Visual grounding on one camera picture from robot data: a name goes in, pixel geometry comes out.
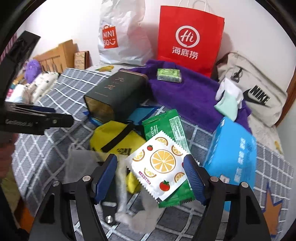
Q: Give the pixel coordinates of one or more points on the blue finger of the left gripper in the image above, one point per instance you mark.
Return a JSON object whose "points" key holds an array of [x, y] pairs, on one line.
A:
{"points": [[28, 108], [58, 120]]}

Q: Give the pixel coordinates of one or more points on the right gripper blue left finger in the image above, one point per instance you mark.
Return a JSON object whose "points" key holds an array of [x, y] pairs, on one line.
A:
{"points": [[103, 176]]}

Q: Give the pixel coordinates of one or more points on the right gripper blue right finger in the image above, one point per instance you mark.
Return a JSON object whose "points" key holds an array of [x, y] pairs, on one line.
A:
{"points": [[196, 176]]}

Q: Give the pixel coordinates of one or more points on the yellow Adidas pouch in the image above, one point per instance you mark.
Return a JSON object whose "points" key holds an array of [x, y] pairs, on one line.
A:
{"points": [[116, 138]]}

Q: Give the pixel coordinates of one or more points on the white fruit print packet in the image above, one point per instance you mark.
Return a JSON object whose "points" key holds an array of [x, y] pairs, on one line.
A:
{"points": [[158, 166]]}

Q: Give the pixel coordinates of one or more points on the grey mesh drawstring bag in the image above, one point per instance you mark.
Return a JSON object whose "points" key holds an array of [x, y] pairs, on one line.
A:
{"points": [[114, 206]]}

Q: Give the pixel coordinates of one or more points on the green wet wipes pack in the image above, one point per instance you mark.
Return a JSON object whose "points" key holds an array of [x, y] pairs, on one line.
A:
{"points": [[170, 123]]}

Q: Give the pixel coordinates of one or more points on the white and mint sock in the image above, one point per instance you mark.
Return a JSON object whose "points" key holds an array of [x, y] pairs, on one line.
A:
{"points": [[229, 98]]}

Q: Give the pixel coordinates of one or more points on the person's left hand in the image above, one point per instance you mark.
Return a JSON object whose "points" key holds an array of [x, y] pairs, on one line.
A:
{"points": [[7, 149]]}

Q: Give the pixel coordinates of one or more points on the white plush pillow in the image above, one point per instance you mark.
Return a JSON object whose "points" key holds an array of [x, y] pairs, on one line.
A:
{"points": [[39, 87]]}

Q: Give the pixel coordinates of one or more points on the blue tissue box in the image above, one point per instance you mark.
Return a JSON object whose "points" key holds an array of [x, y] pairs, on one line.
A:
{"points": [[232, 154]]}

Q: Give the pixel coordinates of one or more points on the purple plush toy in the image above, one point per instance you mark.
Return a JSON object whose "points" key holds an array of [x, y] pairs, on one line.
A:
{"points": [[32, 70]]}

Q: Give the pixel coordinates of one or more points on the small wooden plaque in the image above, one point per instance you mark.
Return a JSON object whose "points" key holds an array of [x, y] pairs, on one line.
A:
{"points": [[81, 60]]}

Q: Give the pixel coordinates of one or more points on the dark green tea tin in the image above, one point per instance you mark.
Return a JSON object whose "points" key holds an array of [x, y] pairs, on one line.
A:
{"points": [[116, 97]]}

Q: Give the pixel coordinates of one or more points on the purple fleece towel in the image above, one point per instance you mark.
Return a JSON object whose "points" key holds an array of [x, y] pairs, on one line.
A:
{"points": [[193, 98]]}

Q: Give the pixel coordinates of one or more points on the beige Nike backpack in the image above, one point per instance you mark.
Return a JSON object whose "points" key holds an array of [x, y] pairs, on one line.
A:
{"points": [[263, 96]]}

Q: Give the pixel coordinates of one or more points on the white Miniso plastic bag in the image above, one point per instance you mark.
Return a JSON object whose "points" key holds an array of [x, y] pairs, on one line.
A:
{"points": [[121, 39]]}

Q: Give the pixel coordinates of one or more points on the green tissue pack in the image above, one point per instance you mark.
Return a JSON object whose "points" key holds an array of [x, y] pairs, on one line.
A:
{"points": [[169, 75]]}

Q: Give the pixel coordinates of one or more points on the red Haidilao paper bag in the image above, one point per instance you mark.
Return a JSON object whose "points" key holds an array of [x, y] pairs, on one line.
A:
{"points": [[189, 37]]}

